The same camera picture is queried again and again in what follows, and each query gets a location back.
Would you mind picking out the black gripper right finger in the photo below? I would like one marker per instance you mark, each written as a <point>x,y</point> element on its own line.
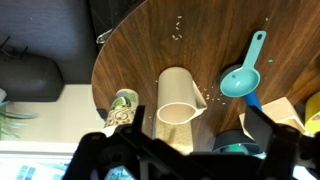
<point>263,128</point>

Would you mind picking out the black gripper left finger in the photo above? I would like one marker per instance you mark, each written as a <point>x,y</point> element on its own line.
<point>138,120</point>

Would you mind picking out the white ceramic mug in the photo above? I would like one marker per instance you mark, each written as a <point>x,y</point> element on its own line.
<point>174,90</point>

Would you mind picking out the square wooden box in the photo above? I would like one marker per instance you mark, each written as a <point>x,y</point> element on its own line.
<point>283,108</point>

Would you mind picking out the patterned green white can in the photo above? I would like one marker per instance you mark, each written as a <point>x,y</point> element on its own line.
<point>122,106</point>

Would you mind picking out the blue measuring scoop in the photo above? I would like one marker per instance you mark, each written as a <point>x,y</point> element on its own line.
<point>252,100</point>

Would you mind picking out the teal round container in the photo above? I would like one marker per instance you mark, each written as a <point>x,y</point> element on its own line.
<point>233,136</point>

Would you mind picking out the teal measuring cup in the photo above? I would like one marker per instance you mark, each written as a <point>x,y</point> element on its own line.
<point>238,148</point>

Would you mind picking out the teal measuring scoop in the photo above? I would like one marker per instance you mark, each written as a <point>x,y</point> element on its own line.
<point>238,81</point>

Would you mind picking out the yellow bowl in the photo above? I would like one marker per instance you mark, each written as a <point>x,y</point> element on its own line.
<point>314,113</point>

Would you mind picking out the dark grey upholstered chair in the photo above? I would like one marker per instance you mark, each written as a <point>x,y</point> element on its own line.
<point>33,76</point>

